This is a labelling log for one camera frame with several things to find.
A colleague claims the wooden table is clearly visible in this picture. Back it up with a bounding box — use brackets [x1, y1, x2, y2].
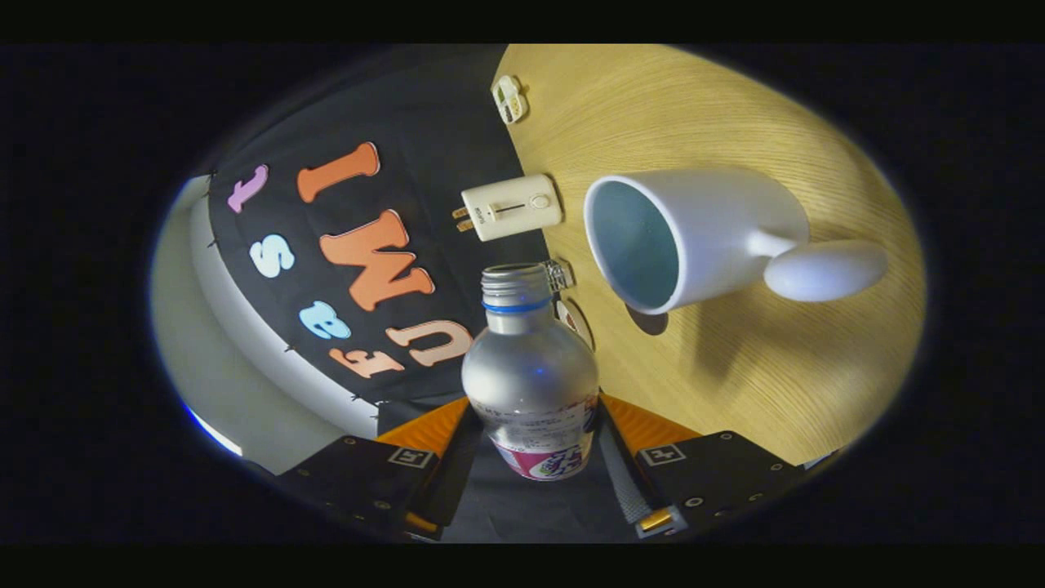
[490, 44, 927, 466]

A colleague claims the white plate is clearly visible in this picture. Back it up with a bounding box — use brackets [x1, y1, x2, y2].
[555, 298, 595, 352]

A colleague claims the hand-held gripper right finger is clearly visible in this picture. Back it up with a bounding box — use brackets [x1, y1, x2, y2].
[596, 394, 809, 540]

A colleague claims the silver juice bottle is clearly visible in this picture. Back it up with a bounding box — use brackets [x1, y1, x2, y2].
[461, 263, 601, 483]

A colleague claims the white divided dish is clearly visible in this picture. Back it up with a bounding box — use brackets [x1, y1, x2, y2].
[491, 75, 529, 125]

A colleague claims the black backdrop cloth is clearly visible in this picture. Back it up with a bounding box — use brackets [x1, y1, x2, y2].
[204, 49, 638, 544]

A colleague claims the white cup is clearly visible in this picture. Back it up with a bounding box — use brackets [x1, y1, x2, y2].
[583, 167, 889, 316]

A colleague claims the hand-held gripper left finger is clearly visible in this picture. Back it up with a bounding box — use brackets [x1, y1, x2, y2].
[278, 398, 482, 540]

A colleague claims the white toaster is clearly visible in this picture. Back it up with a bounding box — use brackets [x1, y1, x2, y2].
[461, 173, 564, 243]

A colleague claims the dark round coaster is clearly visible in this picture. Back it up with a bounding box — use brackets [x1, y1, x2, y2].
[625, 302, 669, 336]

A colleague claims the ceiling light panel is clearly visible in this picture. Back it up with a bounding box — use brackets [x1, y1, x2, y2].
[184, 404, 244, 458]

